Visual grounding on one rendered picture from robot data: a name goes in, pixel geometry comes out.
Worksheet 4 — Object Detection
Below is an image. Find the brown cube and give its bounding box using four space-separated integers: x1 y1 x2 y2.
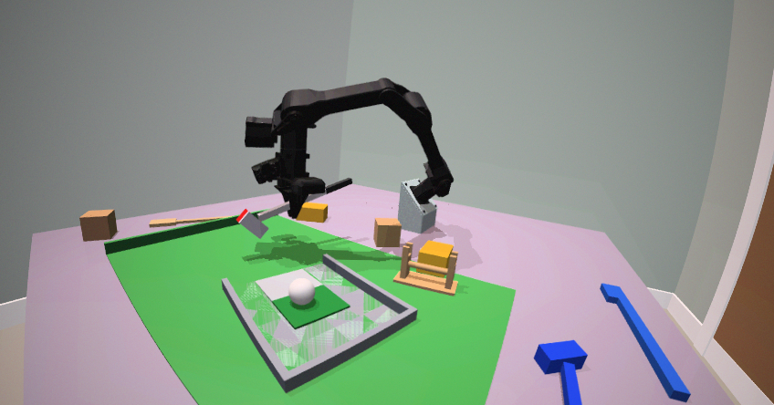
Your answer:
373 218 402 247
79 210 117 242

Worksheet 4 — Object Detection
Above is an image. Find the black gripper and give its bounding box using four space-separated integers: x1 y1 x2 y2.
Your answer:
268 149 325 219

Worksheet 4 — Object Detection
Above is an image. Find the yellow block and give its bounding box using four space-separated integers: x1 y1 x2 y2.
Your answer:
416 241 454 278

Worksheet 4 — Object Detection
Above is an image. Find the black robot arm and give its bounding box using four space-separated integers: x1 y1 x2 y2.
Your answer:
245 78 454 204

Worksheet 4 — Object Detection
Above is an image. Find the white ball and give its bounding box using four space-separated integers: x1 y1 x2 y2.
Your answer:
288 278 316 306

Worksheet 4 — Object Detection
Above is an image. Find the orange rectangular block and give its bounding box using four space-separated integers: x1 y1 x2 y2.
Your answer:
296 203 328 223

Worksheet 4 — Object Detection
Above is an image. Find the green mat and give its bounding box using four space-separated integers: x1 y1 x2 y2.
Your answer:
107 215 517 405

